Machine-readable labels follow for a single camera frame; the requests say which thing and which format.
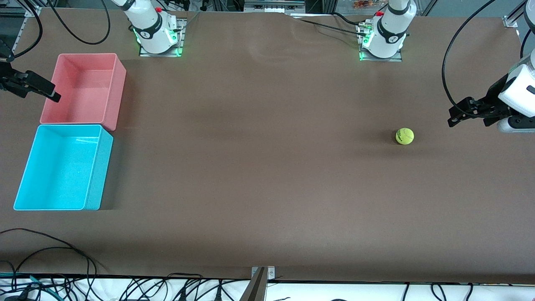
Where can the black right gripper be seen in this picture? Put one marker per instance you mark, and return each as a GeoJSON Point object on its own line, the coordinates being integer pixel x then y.
{"type": "Point", "coordinates": [9, 80]}

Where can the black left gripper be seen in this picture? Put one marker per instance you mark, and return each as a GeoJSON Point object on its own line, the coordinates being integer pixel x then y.
{"type": "Point", "coordinates": [495, 97]}

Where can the yellow-green tennis ball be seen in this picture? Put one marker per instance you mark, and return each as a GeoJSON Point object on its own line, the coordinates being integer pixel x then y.
{"type": "Point", "coordinates": [404, 136]}

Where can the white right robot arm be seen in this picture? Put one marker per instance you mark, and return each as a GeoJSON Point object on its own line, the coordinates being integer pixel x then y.
{"type": "Point", "coordinates": [152, 25]}

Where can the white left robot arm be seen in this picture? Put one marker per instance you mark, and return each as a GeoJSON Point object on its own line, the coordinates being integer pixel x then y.
{"type": "Point", "coordinates": [393, 29]}

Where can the pink plastic bin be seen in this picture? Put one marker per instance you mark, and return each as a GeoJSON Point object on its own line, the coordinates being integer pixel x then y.
{"type": "Point", "coordinates": [83, 88]}

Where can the blue plastic bin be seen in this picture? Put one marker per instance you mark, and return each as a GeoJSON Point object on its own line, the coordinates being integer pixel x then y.
{"type": "Point", "coordinates": [62, 167]}

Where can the orange objects in clear box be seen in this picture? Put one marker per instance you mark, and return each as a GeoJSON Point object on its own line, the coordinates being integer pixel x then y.
{"type": "Point", "coordinates": [363, 4]}

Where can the metal equipment unit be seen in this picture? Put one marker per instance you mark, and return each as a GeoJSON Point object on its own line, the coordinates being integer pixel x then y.
{"type": "Point", "coordinates": [271, 5]}

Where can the grey metal bar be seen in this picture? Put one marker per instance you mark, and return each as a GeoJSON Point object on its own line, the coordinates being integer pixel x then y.
{"type": "Point", "coordinates": [256, 290]}

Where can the aluminium frame profile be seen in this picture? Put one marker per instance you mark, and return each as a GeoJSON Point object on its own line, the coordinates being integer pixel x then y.
{"type": "Point", "coordinates": [29, 10]}

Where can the aluminium corner bracket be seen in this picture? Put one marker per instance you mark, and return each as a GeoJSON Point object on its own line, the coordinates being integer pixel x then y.
{"type": "Point", "coordinates": [510, 21]}

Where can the silver table edge bracket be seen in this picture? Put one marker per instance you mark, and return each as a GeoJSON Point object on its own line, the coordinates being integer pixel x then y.
{"type": "Point", "coordinates": [271, 274]}

